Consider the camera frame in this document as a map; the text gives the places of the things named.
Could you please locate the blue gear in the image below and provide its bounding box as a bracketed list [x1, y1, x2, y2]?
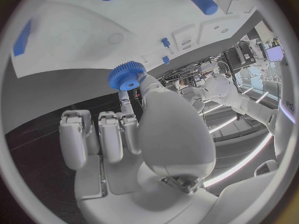
[107, 60, 147, 92]

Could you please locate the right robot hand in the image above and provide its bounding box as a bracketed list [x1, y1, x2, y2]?
[58, 72, 225, 224]

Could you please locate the workshop bench with cables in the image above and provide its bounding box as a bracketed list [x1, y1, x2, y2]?
[160, 59, 223, 88]

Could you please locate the white task board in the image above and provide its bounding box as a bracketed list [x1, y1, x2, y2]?
[10, 0, 260, 79]

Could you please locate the blue flat block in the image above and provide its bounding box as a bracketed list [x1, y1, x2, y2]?
[12, 19, 32, 57]

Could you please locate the workshop desk with screens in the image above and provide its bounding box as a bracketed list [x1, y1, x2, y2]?
[221, 38, 285, 73]

